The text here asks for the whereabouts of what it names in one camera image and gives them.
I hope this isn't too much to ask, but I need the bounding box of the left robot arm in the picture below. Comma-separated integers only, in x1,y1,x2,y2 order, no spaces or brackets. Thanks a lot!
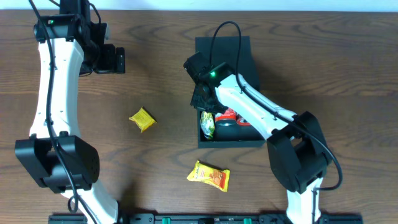
15,11,125,223

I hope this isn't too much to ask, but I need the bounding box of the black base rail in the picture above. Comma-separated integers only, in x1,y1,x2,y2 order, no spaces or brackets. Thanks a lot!
48,212,364,224

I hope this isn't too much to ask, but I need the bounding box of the red Pringles can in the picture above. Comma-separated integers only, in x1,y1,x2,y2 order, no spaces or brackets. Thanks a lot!
215,108,237,126
236,114,251,126

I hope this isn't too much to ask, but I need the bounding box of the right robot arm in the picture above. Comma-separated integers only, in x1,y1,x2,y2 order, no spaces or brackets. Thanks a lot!
183,62,336,223

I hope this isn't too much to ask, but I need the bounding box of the dark green box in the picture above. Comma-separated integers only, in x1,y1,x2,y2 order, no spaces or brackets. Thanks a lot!
197,36,266,148

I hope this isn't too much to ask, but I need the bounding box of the green yellow snack bar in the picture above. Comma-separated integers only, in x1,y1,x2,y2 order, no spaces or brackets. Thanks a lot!
200,111,215,140

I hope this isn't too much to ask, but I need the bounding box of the orange yellow snack bag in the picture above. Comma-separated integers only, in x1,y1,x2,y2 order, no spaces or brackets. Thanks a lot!
187,161,230,192

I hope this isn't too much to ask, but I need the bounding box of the small yellow snack packet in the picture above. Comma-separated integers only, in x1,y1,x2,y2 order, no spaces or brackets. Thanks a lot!
129,107,157,133

